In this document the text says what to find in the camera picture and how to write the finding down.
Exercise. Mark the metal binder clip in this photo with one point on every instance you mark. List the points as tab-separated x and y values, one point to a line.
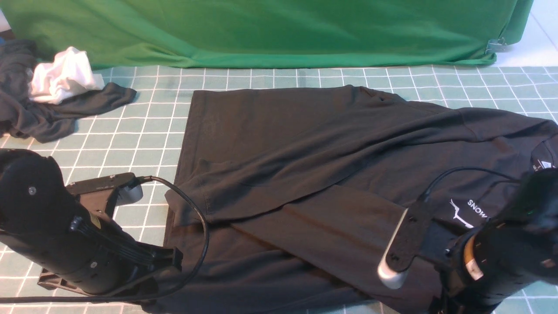
496	45

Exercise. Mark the crumpled dark gray garment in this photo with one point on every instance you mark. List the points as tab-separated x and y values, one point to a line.
46	121

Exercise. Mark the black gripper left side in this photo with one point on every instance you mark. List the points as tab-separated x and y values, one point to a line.
70	261

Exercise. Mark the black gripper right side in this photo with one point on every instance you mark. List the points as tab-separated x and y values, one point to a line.
493	262

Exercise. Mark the dark gray long-sleeve shirt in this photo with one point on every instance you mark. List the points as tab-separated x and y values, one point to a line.
302	189

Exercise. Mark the black wrist camera right side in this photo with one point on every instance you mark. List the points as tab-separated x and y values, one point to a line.
404	245

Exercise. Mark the teal checkered tablecloth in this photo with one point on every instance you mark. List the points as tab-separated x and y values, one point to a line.
146	136

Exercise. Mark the black wrist camera left side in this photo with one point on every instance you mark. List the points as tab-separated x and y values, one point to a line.
101	195

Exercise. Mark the green backdrop cloth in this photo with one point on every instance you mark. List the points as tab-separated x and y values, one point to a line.
280	34

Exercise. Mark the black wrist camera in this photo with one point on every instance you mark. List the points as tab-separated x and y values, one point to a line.
404	245
101	195

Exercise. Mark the crumpled white cloth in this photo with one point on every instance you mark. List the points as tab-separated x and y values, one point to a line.
69	75

